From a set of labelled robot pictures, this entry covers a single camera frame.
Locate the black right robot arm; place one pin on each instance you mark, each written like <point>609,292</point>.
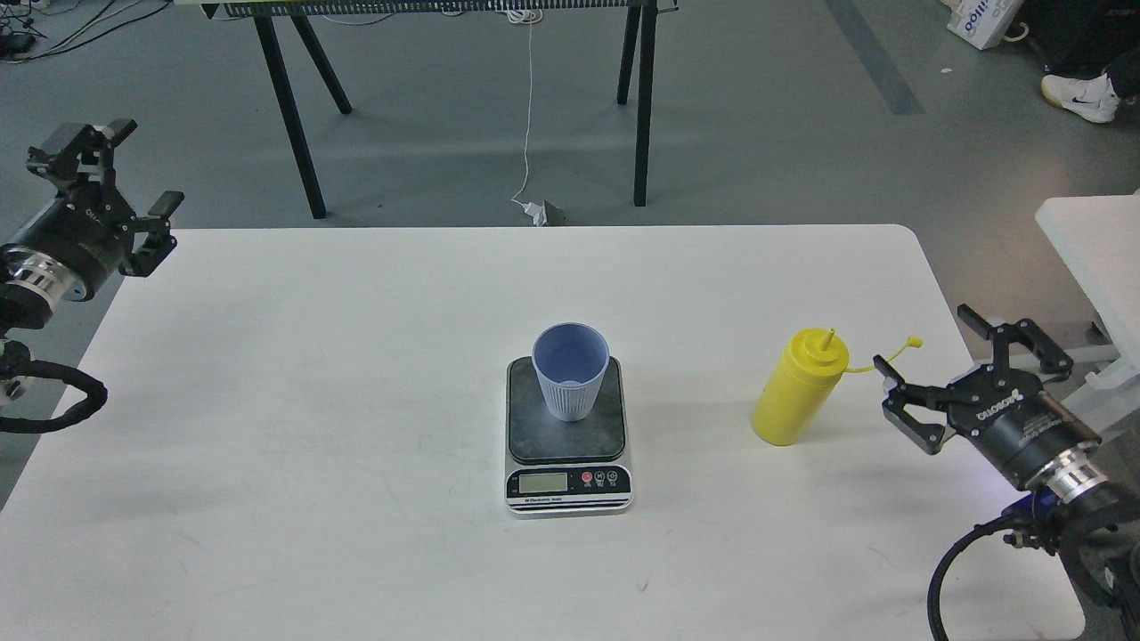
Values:
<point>1069,507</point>

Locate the yellow squeeze bottle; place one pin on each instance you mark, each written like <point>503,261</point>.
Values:
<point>810,367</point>

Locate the white power adapter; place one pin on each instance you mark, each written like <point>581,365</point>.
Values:
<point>545,214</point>

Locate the white cardboard box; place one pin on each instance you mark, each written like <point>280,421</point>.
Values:
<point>985,24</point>

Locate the black trestle table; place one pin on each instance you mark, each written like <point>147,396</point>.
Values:
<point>452,81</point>

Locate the white sneaker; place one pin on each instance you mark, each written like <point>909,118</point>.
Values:
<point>1093,99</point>

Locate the digital kitchen scale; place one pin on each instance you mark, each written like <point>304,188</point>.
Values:
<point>556,469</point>

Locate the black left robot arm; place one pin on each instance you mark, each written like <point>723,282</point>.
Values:
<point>20,367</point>

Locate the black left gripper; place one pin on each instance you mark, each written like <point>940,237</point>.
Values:
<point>69,250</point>

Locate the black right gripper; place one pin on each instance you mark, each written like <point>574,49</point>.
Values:
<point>1020,427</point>

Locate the blue ribbed plastic cup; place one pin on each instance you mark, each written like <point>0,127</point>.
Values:
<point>570,360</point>

